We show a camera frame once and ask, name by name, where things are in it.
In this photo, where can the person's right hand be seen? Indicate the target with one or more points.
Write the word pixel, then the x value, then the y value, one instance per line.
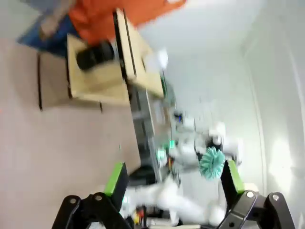
pixel 48 26

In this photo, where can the grey aluminium frame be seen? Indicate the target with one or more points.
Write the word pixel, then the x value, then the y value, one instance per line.
pixel 145 124

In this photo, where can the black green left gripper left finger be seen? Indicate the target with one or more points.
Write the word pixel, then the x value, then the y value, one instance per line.
pixel 116 181

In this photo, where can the two-tier wooden black-framed shelf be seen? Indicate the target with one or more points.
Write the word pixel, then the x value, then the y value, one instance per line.
pixel 100 81

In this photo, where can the blue jeans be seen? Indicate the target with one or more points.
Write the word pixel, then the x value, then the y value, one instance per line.
pixel 59 40

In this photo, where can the black handheld object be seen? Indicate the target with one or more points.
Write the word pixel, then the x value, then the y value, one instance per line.
pixel 95 57

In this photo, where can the person torso in orange hoodie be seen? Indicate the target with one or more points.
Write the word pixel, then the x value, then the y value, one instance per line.
pixel 100 19

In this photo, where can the teal chenille duster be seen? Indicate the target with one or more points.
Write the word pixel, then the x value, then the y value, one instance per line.
pixel 210 164

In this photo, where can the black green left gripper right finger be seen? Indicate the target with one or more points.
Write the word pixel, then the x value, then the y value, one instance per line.
pixel 232 181

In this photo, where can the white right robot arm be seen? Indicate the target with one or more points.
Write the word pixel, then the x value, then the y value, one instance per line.
pixel 176 198

